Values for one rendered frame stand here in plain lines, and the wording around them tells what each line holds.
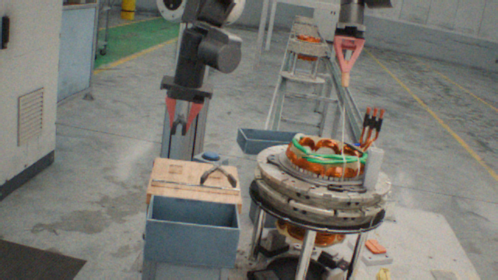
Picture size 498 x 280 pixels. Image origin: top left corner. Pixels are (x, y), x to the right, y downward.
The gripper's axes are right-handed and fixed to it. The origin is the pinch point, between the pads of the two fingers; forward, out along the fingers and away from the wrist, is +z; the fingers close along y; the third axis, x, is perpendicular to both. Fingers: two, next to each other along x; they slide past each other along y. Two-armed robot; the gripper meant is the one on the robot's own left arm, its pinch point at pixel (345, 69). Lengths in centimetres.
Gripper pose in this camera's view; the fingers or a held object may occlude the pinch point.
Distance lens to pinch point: 113.1
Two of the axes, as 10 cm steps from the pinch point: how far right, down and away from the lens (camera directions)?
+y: 1.4, 0.7, 9.9
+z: -1.4, 9.9, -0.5
